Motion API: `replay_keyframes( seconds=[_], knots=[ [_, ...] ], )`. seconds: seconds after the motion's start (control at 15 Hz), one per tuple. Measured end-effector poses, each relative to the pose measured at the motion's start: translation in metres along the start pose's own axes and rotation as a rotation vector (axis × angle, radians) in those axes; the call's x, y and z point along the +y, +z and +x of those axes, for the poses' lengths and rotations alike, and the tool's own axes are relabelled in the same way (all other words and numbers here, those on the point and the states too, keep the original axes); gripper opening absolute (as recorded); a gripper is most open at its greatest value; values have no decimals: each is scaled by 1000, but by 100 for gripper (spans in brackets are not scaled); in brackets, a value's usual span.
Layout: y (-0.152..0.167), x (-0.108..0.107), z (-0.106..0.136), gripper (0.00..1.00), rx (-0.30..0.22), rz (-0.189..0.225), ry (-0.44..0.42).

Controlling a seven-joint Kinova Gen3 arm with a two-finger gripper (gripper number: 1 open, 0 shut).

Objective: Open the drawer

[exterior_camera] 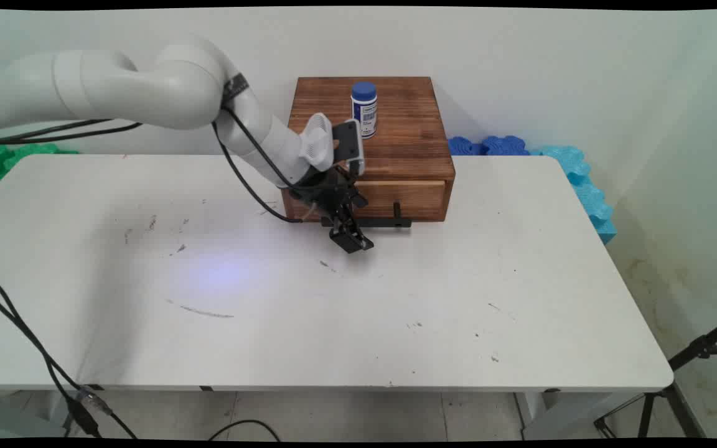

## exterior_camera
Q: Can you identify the black table cable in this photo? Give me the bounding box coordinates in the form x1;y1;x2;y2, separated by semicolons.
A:
0;274;139;439

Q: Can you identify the green foam mat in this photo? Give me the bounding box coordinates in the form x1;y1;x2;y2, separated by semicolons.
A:
0;143;80;185

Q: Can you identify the brown wooden drawer box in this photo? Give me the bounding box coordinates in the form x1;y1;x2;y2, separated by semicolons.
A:
281;76;456;223

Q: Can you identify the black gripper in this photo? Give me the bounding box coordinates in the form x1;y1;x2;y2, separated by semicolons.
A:
289;166;375;254

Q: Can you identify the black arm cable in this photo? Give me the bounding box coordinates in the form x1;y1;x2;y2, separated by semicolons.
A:
210;105;304;225

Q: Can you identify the white bottle blue cap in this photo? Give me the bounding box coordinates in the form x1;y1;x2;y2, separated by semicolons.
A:
350;81;378;139

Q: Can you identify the black floor cable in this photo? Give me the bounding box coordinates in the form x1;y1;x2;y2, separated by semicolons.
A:
208;419;282;442

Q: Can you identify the light blue foam mat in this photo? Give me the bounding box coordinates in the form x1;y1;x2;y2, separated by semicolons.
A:
529;144;618;245

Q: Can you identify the light wooden drawer front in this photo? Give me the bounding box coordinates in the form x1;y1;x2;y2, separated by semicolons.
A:
355;179;448;221

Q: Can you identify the black tripod stand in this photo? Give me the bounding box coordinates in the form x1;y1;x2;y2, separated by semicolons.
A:
594;314;717;439

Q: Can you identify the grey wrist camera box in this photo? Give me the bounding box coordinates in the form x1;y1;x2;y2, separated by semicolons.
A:
331;119;367;177

